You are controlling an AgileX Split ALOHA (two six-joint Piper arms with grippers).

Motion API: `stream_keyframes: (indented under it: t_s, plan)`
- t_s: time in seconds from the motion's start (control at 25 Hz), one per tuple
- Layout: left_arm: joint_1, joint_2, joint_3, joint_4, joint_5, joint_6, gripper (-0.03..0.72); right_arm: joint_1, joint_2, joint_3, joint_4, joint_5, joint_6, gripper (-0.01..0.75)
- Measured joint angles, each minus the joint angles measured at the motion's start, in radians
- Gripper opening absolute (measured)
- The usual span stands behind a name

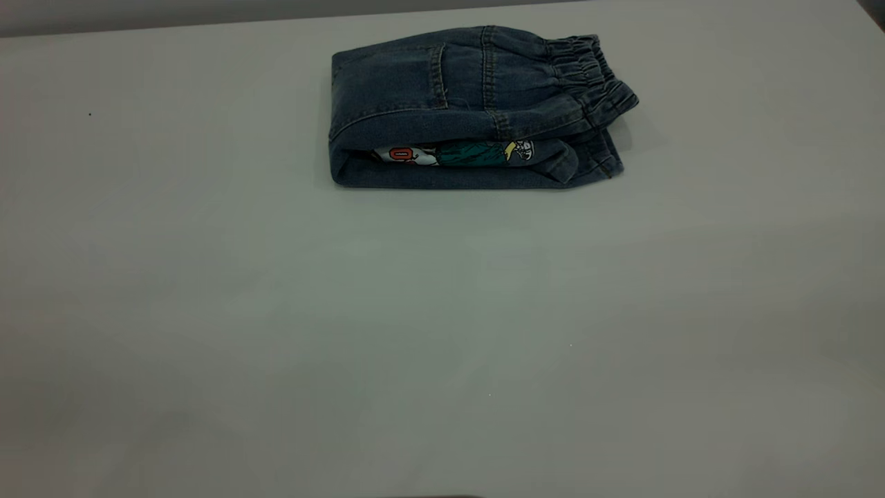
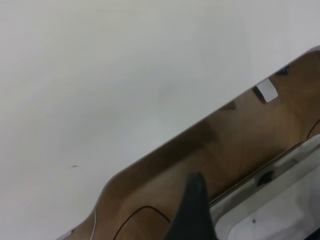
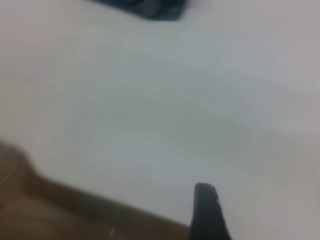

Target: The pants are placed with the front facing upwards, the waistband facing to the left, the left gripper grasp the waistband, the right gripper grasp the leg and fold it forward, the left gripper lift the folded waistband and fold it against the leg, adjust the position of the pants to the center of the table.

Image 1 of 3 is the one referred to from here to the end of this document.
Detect blue denim kids jeans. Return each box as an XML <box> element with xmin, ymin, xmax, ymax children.
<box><xmin>328</xmin><ymin>25</ymin><xmax>640</xmax><ymax>190</ymax></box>

